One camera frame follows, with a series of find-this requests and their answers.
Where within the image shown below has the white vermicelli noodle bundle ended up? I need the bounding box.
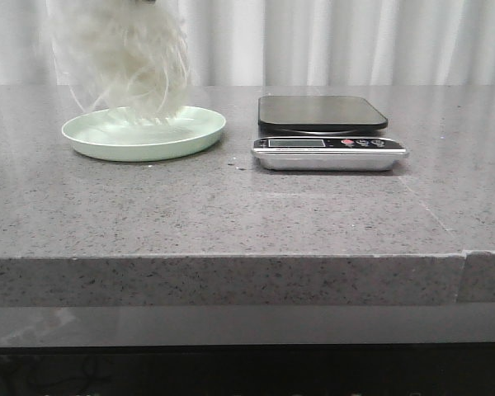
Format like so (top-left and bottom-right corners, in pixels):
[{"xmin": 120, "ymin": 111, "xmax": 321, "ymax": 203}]
[{"xmin": 51, "ymin": 1, "xmax": 191, "ymax": 122}]

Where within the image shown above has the white pleated curtain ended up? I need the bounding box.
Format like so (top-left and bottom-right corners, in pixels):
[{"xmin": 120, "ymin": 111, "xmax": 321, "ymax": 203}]
[{"xmin": 0, "ymin": 0, "xmax": 495, "ymax": 87}]

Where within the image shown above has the black silver kitchen scale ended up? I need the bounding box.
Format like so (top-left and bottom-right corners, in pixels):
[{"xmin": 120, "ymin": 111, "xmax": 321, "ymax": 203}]
[{"xmin": 252, "ymin": 95, "xmax": 408, "ymax": 172}]

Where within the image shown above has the pale green round plate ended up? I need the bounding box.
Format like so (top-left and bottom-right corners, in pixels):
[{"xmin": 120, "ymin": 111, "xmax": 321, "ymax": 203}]
[{"xmin": 62, "ymin": 106, "xmax": 226, "ymax": 162}]

